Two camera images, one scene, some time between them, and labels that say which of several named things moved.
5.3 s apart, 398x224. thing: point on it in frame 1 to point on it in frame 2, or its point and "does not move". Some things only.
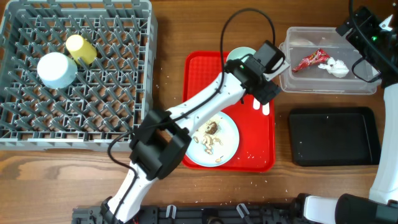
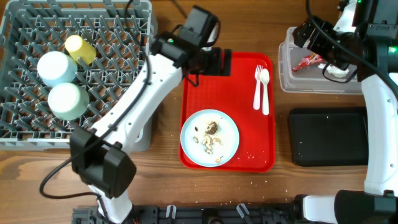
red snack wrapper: [319, 56] does not move
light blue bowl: [56, 70] does not move
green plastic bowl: [239, 52] to [68, 101]
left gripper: [267, 91] to [210, 57]
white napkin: [336, 67] does not move
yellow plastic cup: [81, 49] does not move
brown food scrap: [213, 129] does not move
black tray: [334, 137] does not move
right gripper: [371, 22] to [323, 30]
